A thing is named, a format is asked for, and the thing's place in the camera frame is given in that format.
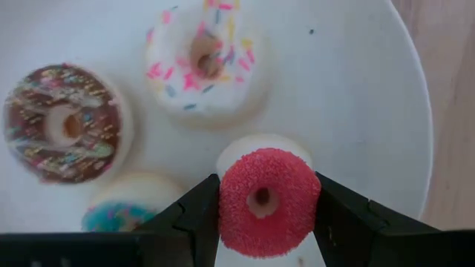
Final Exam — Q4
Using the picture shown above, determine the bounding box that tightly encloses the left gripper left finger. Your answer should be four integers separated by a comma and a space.
135, 173, 222, 267

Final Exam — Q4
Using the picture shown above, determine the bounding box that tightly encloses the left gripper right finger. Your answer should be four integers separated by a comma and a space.
313, 171, 441, 267

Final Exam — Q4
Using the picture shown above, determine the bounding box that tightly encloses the small red sugared donut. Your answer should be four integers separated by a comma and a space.
216, 133, 322, 260

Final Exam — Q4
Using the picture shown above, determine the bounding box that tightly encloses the small blue iced donut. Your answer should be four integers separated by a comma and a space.
81, 172, 186, 234

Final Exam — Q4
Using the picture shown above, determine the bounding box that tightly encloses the small white sprinkled donut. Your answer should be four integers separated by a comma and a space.
144, 0, 275, 123

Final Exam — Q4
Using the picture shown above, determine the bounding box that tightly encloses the small chocolate sprinkled donut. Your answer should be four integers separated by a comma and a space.
1, 62, 133, 185

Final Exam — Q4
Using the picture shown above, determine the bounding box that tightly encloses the white round plate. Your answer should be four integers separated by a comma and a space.
0, 0, 434, 267

